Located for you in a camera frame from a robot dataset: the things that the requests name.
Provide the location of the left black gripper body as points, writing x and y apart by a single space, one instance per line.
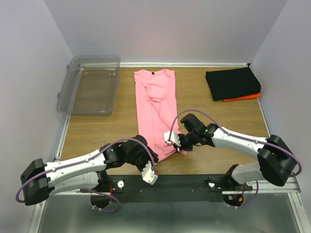
141 160

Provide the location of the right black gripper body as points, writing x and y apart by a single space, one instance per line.
187 141

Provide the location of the pink t shirt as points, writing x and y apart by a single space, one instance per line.
156 108

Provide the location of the clear plastic bin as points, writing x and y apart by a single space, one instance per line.
90 85

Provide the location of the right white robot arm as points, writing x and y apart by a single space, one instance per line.
274 163

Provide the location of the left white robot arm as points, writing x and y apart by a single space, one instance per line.
39 180

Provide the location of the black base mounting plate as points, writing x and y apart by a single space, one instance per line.
169 188

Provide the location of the black folded t shirt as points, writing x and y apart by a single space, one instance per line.
232 83

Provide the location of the orange folded t shirt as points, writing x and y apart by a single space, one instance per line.
247 97

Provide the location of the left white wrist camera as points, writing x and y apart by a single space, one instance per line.
148 174

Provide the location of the back aluminium table rail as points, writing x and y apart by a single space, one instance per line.
158 64

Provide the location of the aluminium frame rail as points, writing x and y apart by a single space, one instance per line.
266 209

